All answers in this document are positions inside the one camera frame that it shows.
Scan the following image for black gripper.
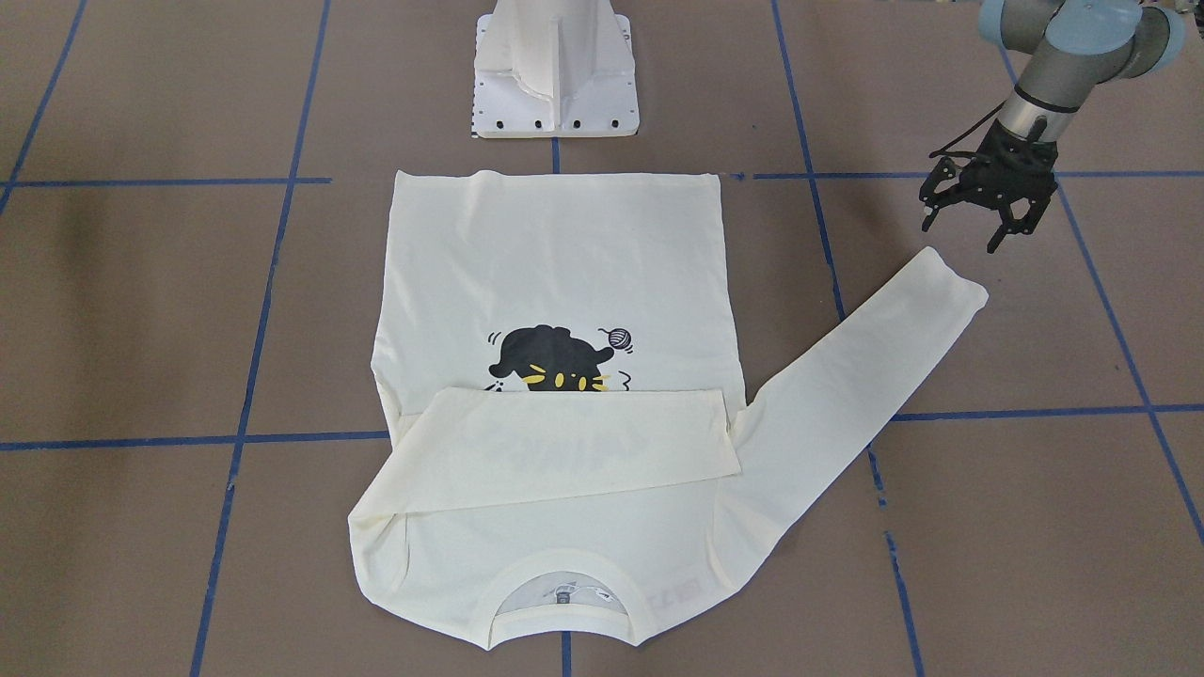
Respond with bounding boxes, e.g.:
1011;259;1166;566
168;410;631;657
969;120;1058;254

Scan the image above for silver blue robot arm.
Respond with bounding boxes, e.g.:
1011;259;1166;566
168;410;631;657
960;1;1187;253

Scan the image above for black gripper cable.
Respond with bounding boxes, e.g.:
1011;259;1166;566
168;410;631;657
929;102;1007;161

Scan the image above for cream long-sleeve cat shirt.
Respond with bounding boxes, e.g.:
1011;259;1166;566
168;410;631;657
347;170;988;650

